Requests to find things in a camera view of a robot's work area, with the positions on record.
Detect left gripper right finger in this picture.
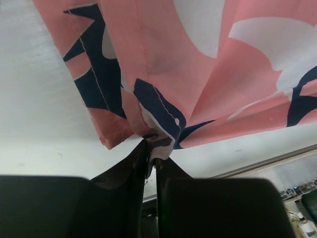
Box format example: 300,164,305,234
155,159,295,238

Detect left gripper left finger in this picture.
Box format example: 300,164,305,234
0,140,148,238

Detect pink shark-print shorts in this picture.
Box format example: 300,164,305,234
34,0,317,159

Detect aluminium table edge rail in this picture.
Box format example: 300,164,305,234
143,143,317,204

